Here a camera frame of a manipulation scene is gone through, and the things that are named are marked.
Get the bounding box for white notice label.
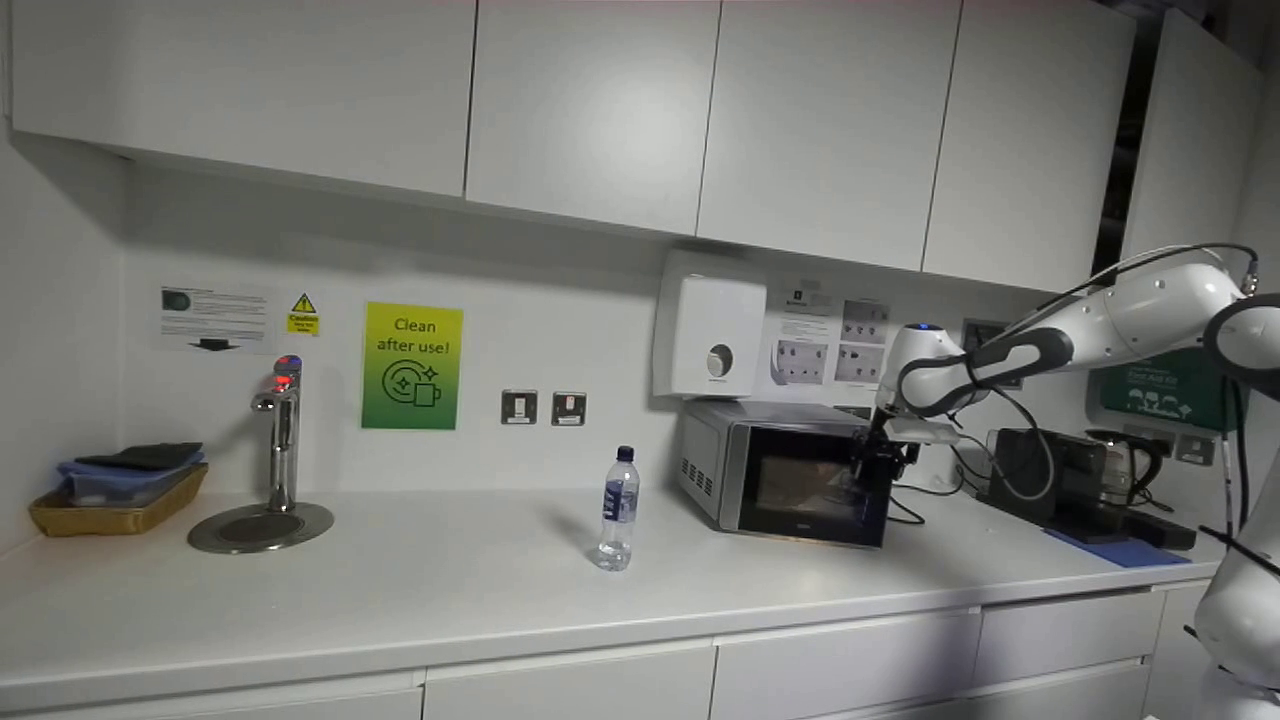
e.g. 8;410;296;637
160;289;269;346

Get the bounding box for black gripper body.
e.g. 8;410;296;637
861;431;919;488

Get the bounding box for right wall socket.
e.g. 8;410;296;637
554;390;589;429

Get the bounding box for blue mat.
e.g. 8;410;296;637
1048;527;1190;568

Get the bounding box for yellow warning sticker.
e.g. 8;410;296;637
283;290;324;336

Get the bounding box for black microwave door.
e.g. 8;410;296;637
739;451;890;547

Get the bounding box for silver microwave body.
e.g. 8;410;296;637
674;400;890;532

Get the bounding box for white lower cabinets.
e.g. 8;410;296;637
4;582;1203;720

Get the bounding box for blue folded cloth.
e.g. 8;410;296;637
59;442;205;501

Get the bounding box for printed instruction sheets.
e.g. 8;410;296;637
766;284;893;388

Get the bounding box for white upper cabinets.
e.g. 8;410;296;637
13;0;1263;289

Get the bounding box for green yellow cleaning poster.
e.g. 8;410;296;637
359;304;464;431

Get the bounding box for wall socket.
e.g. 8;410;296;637
554;390;589;429
500;390;538;429

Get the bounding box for chrome tap with drip tray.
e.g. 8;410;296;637
189;356;332;556

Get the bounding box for clear plastic water bottle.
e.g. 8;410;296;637
594;442;642;570

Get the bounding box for left wall socket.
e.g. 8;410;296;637
500;390;538;429

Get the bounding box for white cabinets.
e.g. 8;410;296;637
13;0;1263;289
4;582;1203;720

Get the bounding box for black coffee machine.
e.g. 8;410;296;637
981;429;1197;547

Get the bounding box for wicker basket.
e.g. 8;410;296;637
29;465;208;537

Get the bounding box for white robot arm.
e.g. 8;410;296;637
873;244;1280;720

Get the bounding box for green first aid box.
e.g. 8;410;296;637
1093;346;1234;431

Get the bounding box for white paper towel dispenser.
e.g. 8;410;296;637
652;271;767;397

